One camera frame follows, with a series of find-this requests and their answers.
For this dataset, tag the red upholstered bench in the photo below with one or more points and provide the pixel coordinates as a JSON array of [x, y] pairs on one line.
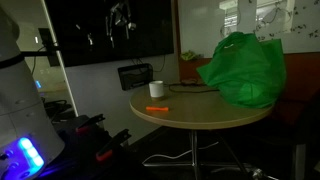
[[300, 83]]

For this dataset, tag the black box on wall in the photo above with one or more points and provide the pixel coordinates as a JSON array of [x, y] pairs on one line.
[[135, 76]]

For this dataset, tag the orange marker pen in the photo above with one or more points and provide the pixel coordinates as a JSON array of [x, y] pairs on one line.
[[156, 108]]

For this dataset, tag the white ceramic mug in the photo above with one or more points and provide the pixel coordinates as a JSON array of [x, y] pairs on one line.
[[156, 89]]

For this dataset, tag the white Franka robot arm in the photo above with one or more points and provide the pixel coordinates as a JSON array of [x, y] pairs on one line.
[[20, 110]]

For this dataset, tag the large black wall screen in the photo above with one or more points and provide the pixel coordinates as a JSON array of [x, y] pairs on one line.
[[110, 30]]

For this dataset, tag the metal table leg frame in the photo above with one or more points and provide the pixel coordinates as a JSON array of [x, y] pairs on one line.
[[194, 150]]

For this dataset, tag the small green crumpled object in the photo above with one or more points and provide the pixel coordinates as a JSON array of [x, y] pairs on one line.
[[190, 55]]

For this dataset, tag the black camera on stand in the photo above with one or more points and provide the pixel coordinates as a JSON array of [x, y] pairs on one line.
[[46, 46]]

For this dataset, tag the whiteboard with writing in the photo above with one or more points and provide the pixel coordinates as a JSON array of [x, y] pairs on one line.
[[203, 23]]

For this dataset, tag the green plastic bag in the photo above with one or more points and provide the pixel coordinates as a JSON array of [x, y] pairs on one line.
[[245, 73]]

